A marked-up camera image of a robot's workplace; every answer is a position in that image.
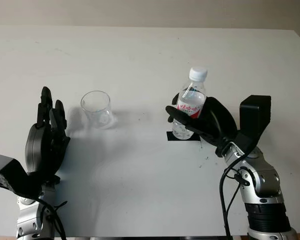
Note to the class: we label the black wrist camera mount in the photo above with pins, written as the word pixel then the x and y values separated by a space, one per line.
pixel 11 175
pixel 255 117

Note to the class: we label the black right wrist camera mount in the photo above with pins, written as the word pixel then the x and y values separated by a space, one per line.
pixel 255 117

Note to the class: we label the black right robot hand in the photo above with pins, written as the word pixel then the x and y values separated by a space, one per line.
pixel 217 125

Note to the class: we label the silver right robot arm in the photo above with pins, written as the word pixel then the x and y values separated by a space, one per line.
pixel 262 195

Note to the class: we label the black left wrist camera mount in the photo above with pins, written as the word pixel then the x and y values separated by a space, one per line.
pixel 11 175

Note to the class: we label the clear glass cup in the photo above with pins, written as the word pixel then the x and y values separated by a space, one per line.
pixel 97 110

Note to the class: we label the clear water bottle red label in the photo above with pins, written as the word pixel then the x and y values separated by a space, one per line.
pixel 191 95

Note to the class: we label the black tape patch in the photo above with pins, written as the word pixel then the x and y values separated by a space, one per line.
pixel 169 137

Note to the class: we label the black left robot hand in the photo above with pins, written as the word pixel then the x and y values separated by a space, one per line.
pixel 41 147

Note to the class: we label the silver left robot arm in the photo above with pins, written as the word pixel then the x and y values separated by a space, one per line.
pixel 30 217

